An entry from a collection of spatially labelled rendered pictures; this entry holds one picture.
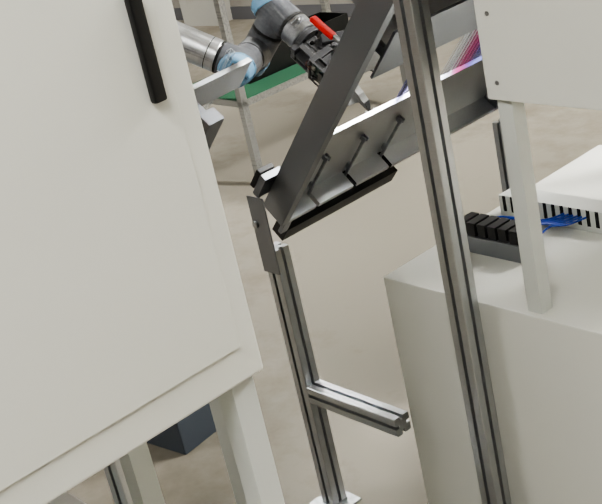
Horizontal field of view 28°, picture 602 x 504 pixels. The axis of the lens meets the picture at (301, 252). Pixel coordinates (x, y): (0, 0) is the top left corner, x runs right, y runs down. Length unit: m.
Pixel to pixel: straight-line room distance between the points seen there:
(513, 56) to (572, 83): 0.11
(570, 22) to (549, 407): 0.70
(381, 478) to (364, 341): 0.67
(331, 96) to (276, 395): 1.24
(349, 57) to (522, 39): 0.39
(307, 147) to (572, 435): 0.72
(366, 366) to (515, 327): 1.22
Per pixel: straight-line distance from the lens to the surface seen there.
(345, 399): 2.53
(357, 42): 2.12
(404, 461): 2.89
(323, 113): 2.25
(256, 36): 2.78
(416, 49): 1.96
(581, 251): 2.29
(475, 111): 2.87
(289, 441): 3.05
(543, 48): 1.85
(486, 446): 2.27
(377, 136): 2.59
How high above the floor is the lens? 1.60
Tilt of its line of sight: 23 degrees down
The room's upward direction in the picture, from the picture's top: 13 degrees counter-clockwise
